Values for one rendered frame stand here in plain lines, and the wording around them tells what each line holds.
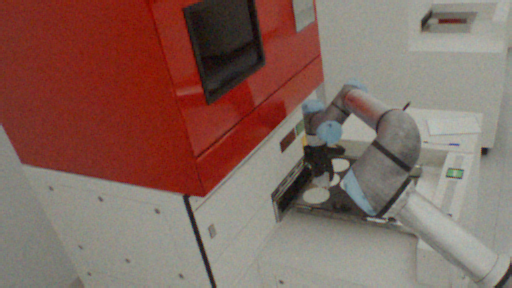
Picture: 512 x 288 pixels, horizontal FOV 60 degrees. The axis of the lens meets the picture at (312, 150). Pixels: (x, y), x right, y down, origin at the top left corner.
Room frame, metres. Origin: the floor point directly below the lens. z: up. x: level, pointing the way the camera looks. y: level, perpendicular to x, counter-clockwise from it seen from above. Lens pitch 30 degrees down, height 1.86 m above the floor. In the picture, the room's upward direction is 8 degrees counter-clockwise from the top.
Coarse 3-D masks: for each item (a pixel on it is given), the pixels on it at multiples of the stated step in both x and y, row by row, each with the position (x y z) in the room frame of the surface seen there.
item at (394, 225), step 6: (300, 210) 1.36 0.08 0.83; (306, 210) 1.34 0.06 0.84; (324, 216) 1.31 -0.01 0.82; (330, 216) 1.30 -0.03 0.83; (336, 216) 1.29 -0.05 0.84; (342, 216) 1.28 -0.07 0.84; (354, 222) 1.26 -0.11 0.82; (360, 222) 1.24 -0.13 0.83; (366, 222) 1.23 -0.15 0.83; (372, 222) 1.22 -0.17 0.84; (390, 222) 1.20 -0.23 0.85; (396, 222) 1.19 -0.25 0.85; (384, 228) 1.20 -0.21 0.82; (390, 228) 1.19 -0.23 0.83; (396, 228) 1.18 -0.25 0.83
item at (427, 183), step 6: (426, 174) 1.41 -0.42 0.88; (432, 174) 1.41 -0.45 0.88; (438, 174) 1.40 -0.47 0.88; (420, 180) 1.38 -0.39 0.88; (426, 180) 1.37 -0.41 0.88; (432, 180) 1.37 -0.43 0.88; (438, 180) 1.36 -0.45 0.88; (420, 186) 1.34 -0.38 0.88; (426, 186) 1.33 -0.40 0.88; (432, 186) 1.33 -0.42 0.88; (420, 192) 1.30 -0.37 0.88; (426, 192) 1.30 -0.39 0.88; (432, 192) 1.29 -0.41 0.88; (432, 198) 1.26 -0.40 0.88; (402, 228) 1.14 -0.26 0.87
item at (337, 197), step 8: (352, 160) 1.56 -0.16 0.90; (344, 176) 1.45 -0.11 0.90; (312, 184) 1.42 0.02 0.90; (336, 184) 1.40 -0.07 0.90; (304, 192) 1.37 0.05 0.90; (336, 192) 1.35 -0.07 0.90; (344, 192) 1.34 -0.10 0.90; (296, 200) 1.33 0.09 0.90; (304, 200) 1.32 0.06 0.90; (328, 200) 1.30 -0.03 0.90; (336, 200) 1.30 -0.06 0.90; (344, 200) 1.29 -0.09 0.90; (352, 200) 1.29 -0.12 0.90; (328, 208) 1.26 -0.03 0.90; (336, 208) 1.25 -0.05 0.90; (344, 208) 1.24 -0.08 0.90; (352, 208) 1.24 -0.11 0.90; (360, 208) 1.23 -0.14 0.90; (376, 216) 1.18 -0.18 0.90
